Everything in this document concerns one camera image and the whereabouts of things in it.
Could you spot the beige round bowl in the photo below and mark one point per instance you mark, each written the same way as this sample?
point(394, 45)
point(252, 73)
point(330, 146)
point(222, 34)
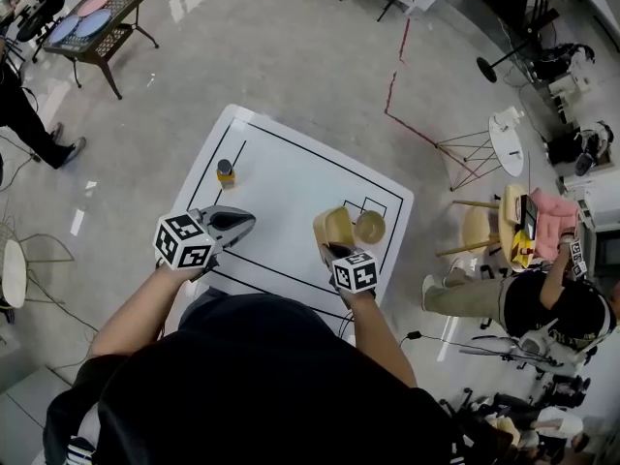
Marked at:
point(370, 226)

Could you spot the round wooden side table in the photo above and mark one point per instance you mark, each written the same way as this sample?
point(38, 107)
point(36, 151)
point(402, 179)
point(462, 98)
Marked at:
point(513, 230)

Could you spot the yellow jar with grey lid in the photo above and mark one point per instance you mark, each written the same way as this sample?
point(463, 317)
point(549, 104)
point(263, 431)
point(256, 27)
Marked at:
point(226, 173)

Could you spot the blue round plate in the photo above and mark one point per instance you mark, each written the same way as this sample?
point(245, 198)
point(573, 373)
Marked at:
point(94, 23)
point(64, 31)

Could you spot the black patterned coffee table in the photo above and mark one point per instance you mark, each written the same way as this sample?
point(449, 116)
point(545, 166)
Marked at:
point(104, 37)

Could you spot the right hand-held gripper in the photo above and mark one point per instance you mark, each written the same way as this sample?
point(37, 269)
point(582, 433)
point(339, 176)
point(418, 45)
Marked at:
point(356, 271)

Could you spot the black box with screen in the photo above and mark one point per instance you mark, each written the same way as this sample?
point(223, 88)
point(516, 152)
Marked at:
point(529, 215)

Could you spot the pink cushion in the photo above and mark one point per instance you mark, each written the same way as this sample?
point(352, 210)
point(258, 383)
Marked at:
point(557, 213)

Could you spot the person's left forearm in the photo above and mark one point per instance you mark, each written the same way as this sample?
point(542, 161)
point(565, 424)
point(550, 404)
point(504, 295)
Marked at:
point(138, 310)

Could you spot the black office chair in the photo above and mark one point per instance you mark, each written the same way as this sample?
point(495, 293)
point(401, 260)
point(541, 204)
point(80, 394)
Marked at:
point(36, 12)

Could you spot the round wooden stool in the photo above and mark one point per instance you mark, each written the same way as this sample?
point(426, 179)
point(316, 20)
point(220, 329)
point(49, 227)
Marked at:
point(477, 230)

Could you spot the yellow packet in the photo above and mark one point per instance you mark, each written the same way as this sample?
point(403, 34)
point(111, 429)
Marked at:
point(522, 249)

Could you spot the pink round plate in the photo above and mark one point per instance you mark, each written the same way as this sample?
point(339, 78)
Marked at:
point(93, 4)

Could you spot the white table with black lines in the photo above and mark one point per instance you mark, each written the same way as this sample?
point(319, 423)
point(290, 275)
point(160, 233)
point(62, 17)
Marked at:
point(300, 187)

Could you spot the person's right forearm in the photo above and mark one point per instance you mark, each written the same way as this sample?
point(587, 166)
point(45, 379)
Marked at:
point(379, 339)

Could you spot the black stand with round base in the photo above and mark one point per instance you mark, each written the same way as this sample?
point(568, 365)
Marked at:
point(489, 68)

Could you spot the black power adapter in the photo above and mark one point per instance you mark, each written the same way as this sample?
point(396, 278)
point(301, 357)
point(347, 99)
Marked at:
point(414, 335)

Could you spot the beige plastic container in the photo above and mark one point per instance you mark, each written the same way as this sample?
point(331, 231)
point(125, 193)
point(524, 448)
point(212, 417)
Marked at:
point(335, 228)

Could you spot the person's black shirt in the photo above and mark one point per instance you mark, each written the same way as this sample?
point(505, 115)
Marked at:
point(242, 385)

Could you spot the white cabinet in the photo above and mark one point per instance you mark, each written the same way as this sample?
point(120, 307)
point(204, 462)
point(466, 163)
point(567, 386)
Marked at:
point(598, 201)

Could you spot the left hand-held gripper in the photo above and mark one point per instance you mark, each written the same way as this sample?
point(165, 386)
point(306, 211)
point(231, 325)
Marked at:
point(186, 242)

